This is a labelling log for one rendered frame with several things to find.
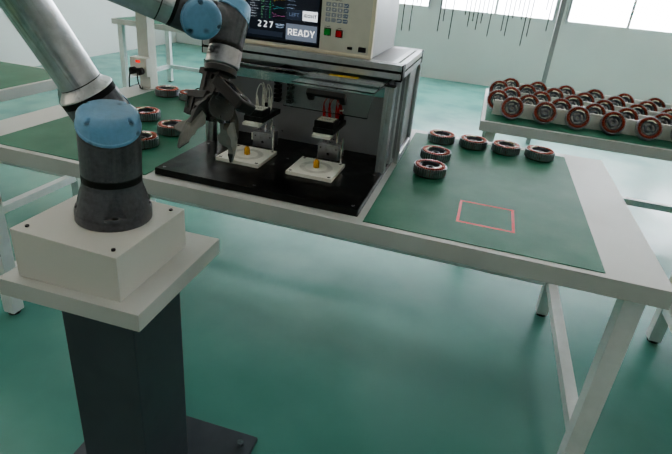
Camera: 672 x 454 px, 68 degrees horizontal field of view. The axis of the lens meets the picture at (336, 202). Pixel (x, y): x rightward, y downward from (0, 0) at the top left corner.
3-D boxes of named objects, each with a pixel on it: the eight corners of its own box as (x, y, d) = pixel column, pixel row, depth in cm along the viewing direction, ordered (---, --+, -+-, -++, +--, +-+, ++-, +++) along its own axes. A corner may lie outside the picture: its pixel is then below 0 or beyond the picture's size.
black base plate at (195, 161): (357, 217, 138) (358, 209, 137) (155, 174, 153) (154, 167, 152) (390, 164, 179) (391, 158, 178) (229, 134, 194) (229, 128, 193)
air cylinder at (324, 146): (337, 161, 171) (339, 145, 168) (316, 157, 173) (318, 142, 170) (341, 156, 175) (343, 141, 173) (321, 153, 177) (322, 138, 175)
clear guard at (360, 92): (366, 119, 133) (369, 97, 131) (282, 105, 139) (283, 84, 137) (390, 95, 162) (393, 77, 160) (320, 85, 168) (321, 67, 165)
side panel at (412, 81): (397, 164, 180) (410, 73, 166) (388, 162, 181) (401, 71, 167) (409, 142, 204) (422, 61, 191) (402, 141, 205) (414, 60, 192)
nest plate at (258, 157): (258, 168, 158) (258, 165, 158) (215, 160, 162) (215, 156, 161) (276, 154, 172) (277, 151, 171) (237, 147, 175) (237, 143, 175)
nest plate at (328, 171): (331, 183, 153) (331, 179, 152) (285, 174, 156) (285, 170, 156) (344, 167, 166) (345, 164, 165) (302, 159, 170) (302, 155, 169)
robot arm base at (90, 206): (116, 240, 98) (113, 193, 93) (56, 218, 102) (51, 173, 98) (167, 211, 111) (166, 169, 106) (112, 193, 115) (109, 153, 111)
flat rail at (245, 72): (389, 98, 155) (390, 89, 154) (209, 71, 169) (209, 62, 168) (389, 98, 156) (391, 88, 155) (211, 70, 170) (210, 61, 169)
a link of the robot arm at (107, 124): (78, 185, 95) (72, 115, 89) (78, 159, 105) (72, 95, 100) (146, 182, 100) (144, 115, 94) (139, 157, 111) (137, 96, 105)
